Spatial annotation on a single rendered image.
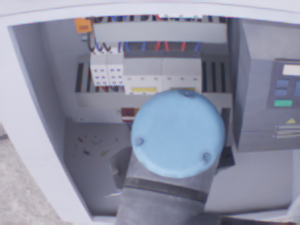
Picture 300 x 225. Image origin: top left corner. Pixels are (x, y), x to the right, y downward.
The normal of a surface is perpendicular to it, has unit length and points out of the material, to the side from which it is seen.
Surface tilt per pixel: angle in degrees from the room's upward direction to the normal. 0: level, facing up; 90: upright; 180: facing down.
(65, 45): 90
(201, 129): 8
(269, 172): 0
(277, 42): 25
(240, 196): 0
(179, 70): 0
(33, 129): 90
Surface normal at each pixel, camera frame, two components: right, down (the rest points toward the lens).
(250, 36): -0.06, -0.04
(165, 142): -0.05, -0.32
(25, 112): -0.03, 0.89
